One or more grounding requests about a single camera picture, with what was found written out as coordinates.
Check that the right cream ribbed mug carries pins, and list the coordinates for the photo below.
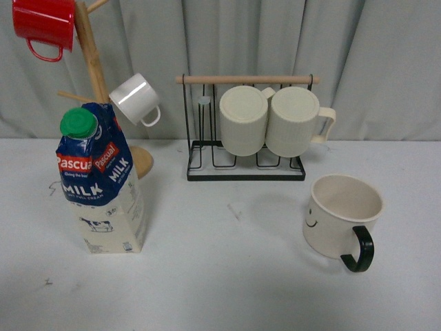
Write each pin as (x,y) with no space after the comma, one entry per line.
(293,114)

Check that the cream ribbed mug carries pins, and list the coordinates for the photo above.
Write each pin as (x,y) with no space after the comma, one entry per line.
(293,114)
(243,119)

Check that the wooden mug tree stand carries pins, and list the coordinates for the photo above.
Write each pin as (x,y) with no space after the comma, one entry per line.
(143,160)

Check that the grey curtain backdrop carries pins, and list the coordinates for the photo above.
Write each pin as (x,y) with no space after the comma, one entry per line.
(378,61)

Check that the blue Pascual milk carton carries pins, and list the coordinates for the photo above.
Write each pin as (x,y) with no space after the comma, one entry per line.
(99,180)

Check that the red enamel mug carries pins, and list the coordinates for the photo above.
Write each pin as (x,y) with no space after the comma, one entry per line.
(45,21)

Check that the left cream ribbed mug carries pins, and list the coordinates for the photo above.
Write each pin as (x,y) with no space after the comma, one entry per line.
(243,119)

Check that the black wire cup rack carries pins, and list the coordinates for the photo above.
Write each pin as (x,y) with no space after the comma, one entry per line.
(207,159)

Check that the white enamel mug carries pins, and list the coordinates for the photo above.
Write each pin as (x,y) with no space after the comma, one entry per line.
(138,101)

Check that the cream smiley mug black handle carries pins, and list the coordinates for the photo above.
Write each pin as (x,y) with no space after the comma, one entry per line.
(341,214)

